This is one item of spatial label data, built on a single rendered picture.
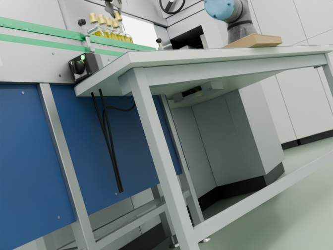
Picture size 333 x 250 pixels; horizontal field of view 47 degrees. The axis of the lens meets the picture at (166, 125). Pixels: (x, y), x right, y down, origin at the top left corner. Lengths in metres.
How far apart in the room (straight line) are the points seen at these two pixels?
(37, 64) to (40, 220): 0.46
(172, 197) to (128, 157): 0.39
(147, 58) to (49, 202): 0.50
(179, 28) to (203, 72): 1.54
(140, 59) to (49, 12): 0.86
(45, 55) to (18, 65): 0.13
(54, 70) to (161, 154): 0.44
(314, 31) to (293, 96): 0.88
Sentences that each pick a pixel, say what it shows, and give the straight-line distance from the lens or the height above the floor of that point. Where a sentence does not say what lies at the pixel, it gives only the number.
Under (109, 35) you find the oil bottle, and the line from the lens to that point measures 1.87.
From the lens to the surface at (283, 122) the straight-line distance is 5.45.
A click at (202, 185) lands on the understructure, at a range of 2.64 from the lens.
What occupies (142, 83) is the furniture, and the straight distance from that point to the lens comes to 1.16.
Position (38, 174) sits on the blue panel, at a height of 0.49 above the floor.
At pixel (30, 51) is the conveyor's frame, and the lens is 1.24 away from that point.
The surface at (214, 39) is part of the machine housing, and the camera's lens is 2.79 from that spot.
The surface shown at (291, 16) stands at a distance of 5.51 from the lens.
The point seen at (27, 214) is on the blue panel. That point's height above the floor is 0.40.
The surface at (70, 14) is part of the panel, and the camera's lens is 1.98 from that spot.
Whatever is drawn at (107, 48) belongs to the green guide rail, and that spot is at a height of 0.92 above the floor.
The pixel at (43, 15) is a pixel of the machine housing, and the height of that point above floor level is 1.19.
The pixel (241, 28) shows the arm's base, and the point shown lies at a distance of 1.75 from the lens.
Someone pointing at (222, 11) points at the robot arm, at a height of 0.92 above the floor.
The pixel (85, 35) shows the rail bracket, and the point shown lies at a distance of 1.49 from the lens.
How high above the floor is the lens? 0.44
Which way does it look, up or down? 4 degrees up
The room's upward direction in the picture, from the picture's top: 17 degrees counter-clockwise
